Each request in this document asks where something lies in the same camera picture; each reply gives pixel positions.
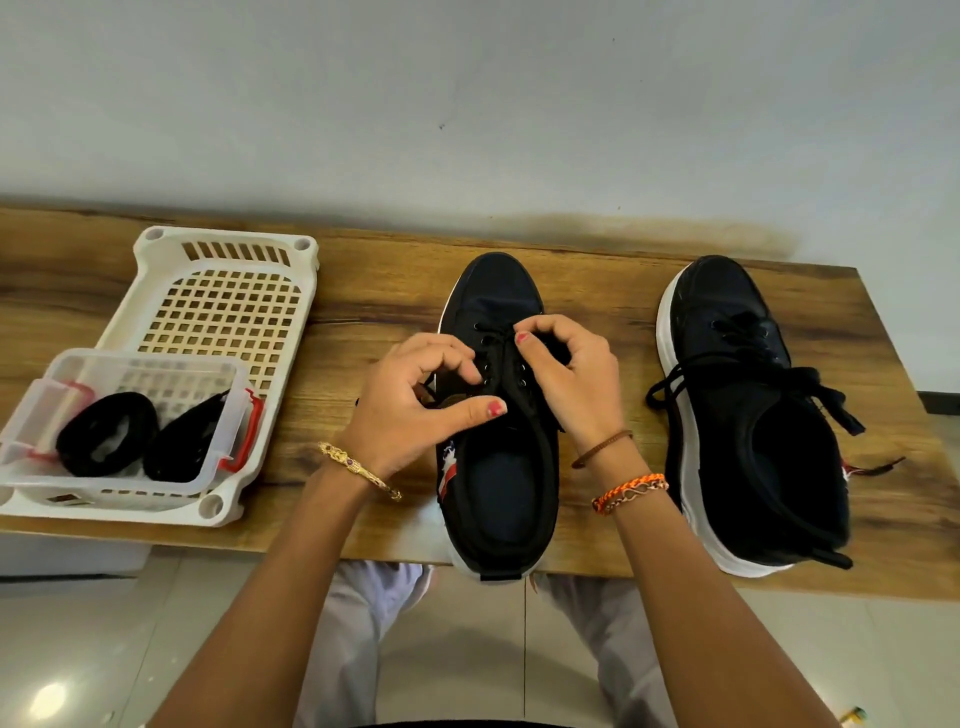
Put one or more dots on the person's right hand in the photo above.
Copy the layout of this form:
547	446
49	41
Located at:
578	390

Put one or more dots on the person's left hand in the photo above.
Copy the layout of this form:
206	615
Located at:
398	413

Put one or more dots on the black shoelace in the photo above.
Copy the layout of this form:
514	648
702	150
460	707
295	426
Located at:
818	383
495	338

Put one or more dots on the person's right forearm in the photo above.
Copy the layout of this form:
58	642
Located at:
713	615

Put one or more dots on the person's left forearm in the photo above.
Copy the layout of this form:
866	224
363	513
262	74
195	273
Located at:
263	615

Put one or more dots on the person's black shirt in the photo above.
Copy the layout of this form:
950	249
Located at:
473	725

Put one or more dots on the white plastic lattice basket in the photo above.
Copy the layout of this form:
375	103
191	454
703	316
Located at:
225	308

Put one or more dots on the black rolled band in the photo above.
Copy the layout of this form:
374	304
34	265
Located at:
183	447
75	443

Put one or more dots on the white box under table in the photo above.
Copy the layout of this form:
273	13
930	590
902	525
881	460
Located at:
68	555

